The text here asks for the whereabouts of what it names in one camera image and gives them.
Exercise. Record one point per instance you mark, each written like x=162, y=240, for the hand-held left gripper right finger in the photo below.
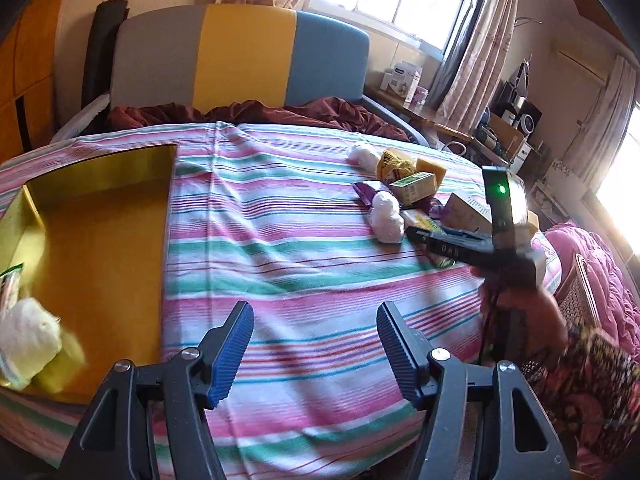
x=397, y=355

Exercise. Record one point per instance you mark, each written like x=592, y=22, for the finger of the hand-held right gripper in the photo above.
x=445, y=233

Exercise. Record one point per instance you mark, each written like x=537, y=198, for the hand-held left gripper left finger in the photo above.
x=232, y=355

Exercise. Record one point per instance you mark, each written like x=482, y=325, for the beige printed carton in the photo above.
x=467, y=212

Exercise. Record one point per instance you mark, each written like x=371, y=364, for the gold cardboard box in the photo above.
x=100, y=260

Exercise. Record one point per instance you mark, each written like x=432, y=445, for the person's right forearm patterned sleeve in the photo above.
x=590, y=390

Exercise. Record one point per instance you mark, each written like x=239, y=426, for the person's right hand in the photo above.
x=530, y=320

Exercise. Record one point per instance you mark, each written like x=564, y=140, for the yellow-green flat packet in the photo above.
x=420, y=220

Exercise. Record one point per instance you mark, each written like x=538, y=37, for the green and yellow carton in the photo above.
x=412, y=187

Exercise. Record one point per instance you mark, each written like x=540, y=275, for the white bag near centre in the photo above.
x=387, y=217

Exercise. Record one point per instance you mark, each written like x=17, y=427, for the yellow sponge block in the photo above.
x=60, y=365
x=432, y=169

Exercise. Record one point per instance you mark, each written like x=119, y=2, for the yellow snack packet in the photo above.
x=392, y=165

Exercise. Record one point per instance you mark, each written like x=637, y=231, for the purple packet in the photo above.
x=367, y=191

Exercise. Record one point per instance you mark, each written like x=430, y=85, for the cluttered shelf unit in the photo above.
x=510, y=120

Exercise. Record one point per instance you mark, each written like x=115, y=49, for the pink quilt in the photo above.
x=600, y=270

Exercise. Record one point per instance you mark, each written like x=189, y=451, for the bright side window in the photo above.
x=622, y=195

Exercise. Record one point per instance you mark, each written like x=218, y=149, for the striped bed sheet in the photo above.
x=300, y=260

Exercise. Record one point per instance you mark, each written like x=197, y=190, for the wooden desk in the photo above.
x=425, y=115

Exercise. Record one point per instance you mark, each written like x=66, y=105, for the pale side curtain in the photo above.
x=597, y=120

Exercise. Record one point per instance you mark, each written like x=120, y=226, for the white appliance box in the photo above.
x=402, y=82

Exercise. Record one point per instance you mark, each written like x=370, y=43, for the white packet in tray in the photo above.
x=27, y=332

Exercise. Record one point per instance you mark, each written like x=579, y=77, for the maroon blanket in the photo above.
x=250, y=112

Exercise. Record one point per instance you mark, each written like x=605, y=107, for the green-edged clear packet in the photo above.
x=10, y=285

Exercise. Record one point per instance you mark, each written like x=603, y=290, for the grey yellow blue headboard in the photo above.
x=240, y=55

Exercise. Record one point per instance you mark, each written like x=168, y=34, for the orange wooden wardrobe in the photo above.
x=27, y=60

